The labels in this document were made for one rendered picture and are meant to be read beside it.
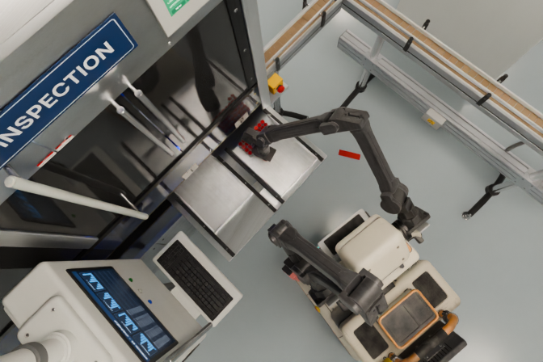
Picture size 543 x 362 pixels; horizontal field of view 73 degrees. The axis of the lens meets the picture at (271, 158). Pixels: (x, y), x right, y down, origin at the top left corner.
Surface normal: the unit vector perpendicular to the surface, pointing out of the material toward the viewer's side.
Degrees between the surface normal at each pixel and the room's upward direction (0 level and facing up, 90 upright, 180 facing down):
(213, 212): 0
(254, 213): 0
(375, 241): 43
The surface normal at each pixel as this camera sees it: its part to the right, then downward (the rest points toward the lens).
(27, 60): 0.73, 0.66
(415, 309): -0.05, -0.25
